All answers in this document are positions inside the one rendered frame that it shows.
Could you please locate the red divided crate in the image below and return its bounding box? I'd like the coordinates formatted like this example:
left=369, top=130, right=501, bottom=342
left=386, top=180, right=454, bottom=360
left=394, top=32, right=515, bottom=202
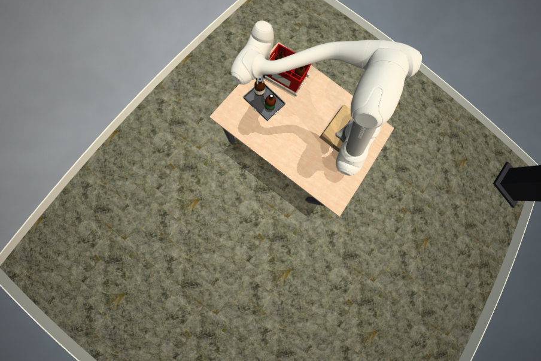
left=267, top=43, right=309, bottom=92

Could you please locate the brown bottle with white and blue cap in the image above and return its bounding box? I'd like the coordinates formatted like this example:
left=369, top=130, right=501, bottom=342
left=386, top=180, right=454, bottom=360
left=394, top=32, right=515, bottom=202
left=254, top=78, right=265, bottom=96

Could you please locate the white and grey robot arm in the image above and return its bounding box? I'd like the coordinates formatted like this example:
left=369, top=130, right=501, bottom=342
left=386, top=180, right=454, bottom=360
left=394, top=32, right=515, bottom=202
left=231, top=21, right=422, bottom=176

